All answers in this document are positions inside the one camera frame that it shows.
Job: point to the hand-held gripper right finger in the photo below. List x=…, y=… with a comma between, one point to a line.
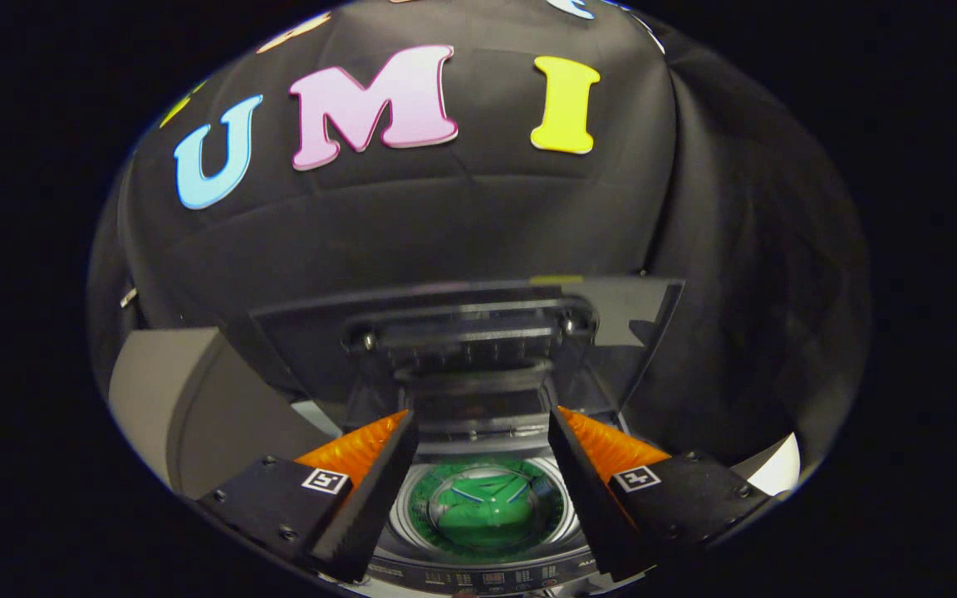
x=591, y=498

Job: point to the green polo shirt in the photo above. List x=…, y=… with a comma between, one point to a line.
x=483, y=515

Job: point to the small white clip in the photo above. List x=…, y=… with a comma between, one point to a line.
x=128, y=297

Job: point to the white board with black marks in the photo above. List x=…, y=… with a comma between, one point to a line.
x=777, y=469

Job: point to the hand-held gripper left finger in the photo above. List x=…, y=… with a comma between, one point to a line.
x=375, y=498

